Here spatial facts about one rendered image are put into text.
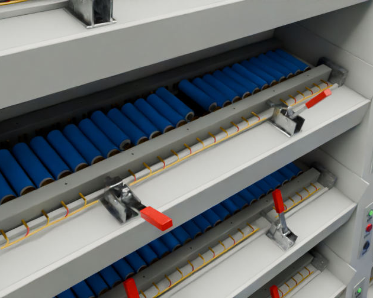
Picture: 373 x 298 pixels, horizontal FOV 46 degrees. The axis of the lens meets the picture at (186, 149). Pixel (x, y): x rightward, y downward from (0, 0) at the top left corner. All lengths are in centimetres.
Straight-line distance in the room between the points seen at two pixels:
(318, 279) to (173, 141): 52
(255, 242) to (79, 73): 43
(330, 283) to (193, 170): 50
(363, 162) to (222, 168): 33
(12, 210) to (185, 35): 23
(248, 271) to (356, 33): 39
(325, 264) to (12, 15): 74
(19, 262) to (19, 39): 20
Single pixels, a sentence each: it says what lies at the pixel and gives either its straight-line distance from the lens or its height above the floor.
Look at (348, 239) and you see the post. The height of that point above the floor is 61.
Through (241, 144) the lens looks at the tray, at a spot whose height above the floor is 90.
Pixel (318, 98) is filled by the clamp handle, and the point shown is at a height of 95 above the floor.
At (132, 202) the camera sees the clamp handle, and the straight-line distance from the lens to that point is 44.
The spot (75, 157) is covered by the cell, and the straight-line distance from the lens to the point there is 49.
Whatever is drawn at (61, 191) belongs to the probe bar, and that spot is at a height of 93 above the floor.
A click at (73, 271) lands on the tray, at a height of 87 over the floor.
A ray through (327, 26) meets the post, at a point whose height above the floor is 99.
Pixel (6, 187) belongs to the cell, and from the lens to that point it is 47.
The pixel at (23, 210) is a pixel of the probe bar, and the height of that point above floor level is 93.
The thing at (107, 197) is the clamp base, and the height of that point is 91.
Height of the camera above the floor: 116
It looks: 27 degrees down
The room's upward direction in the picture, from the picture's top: 4 degrees counter-clockwise
